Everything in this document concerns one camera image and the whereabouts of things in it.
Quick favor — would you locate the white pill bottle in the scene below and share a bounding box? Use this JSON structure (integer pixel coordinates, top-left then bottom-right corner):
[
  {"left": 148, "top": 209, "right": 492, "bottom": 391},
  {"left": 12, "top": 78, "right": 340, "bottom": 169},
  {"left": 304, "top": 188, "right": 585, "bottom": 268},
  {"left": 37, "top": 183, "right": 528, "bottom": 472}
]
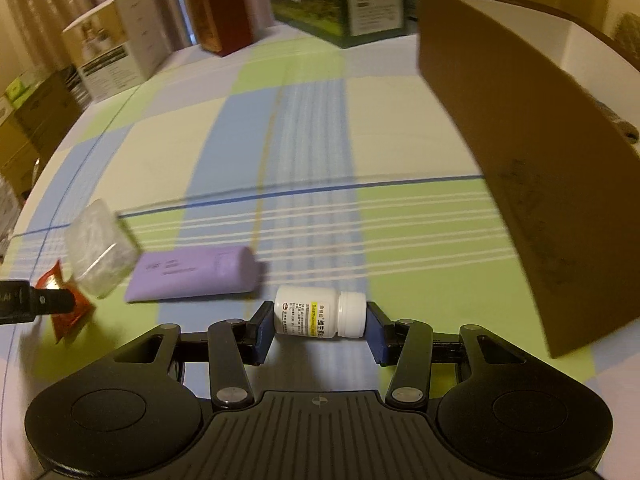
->
[{"left": 274, "top": 284, "right": 368, "bottom": 339}]

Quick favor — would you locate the brown cardboard box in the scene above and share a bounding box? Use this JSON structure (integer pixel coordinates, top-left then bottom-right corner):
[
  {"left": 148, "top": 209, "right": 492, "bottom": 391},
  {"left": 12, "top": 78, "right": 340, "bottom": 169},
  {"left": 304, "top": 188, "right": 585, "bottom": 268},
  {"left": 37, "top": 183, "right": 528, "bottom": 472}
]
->
[{"left": 12, "top": 67, "right": 83, "bottom": 161}]

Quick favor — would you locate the purple tube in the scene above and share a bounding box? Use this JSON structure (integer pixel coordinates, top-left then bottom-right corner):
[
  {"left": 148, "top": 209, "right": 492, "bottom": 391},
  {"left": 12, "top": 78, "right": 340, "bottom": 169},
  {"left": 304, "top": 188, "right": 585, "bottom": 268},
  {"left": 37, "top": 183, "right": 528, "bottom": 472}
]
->
[{"left": 124, "top": 245, "right": 258, "bottom": 305}]

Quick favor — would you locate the clear plastic packet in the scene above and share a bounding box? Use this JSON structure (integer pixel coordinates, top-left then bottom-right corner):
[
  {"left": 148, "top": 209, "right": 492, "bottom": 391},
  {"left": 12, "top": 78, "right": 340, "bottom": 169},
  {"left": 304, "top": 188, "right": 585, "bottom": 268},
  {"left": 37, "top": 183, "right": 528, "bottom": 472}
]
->
[{"left": 65, "top": 199, "right": 138, "bottom": 300}]

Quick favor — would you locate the red packet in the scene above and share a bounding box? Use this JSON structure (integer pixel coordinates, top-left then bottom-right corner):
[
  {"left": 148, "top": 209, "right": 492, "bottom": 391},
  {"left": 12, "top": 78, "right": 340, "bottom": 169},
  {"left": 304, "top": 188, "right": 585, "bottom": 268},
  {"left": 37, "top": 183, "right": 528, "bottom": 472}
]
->
[{"left": 35, "top": 260, "right": 97, "bottom": 345}]

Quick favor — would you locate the checked bed sheet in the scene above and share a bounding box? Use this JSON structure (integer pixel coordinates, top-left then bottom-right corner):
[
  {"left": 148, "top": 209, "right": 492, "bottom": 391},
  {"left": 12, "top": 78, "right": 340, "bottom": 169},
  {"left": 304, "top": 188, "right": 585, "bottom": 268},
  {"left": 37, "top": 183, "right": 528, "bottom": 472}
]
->
[{"left": 0, "top": 22, "right": 601, "bottom": 411}]

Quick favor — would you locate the white carton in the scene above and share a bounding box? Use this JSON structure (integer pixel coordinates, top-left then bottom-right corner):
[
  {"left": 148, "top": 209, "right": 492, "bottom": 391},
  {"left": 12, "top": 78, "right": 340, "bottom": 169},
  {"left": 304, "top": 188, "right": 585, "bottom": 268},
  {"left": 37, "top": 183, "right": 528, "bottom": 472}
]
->
[{"left": 61, "top": 0, "right": 173, "bottom": 103}]

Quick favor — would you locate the brown storage box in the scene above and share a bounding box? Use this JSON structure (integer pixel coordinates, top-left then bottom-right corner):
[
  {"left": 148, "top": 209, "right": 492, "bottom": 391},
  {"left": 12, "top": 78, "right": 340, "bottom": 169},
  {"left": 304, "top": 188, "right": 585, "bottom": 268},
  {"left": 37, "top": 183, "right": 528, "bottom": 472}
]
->
[{"left": 417, "top": 0, "right": 640, "bottom": 359}]

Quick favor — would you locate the red carton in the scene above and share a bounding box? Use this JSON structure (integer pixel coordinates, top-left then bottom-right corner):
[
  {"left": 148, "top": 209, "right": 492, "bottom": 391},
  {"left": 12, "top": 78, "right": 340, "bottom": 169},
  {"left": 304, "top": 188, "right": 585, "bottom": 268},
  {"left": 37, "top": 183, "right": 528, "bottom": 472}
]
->
[{"left": 182, "top": 0, "right": 255, "bottom": 57}]

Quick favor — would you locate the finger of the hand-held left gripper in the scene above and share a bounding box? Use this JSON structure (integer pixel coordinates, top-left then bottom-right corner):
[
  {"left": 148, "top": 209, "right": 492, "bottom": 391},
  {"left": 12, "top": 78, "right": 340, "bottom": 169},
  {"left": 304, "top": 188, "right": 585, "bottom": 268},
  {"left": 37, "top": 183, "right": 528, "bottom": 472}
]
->
[{"left": 27, "top": 285, "right": 79, "bottom": 317}]

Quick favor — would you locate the green carton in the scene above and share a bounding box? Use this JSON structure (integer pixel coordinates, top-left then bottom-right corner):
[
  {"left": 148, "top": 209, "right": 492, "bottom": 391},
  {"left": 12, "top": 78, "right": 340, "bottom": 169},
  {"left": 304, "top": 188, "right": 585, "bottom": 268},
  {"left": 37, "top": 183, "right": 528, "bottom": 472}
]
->
[{"left": 270, "top": 0, "right": 407, "bottom": 50}]

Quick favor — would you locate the small green box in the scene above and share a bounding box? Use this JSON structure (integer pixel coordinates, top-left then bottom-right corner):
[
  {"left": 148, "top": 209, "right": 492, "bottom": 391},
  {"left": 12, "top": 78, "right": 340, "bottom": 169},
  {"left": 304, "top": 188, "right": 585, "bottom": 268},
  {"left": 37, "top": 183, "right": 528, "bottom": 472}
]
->
[{"left": 4, "top": 72, "right": 36, "bottom": 108}]

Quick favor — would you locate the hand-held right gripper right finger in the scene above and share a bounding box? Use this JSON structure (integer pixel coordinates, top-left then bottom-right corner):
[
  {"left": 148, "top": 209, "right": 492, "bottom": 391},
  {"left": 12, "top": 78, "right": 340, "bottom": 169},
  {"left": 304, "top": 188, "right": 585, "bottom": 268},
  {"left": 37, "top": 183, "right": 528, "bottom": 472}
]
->
[{"left": 367, "top": 301, "right": 526, "bottom": 411}]

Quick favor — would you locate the clear plastic bag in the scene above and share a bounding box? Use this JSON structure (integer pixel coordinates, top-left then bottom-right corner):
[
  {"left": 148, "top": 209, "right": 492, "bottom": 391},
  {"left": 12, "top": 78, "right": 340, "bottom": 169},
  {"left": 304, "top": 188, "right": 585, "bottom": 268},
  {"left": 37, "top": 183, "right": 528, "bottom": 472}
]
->
[{"left": 0, "top": 175, "right": 23, "bottom": 261}]

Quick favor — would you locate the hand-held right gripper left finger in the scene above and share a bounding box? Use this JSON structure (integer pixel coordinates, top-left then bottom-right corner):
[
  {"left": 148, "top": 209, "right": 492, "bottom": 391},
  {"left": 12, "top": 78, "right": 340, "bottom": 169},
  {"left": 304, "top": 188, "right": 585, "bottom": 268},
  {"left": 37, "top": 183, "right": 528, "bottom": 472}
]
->
[{"left": 112, "top": 302, "right": 276, "bottom": 411}]

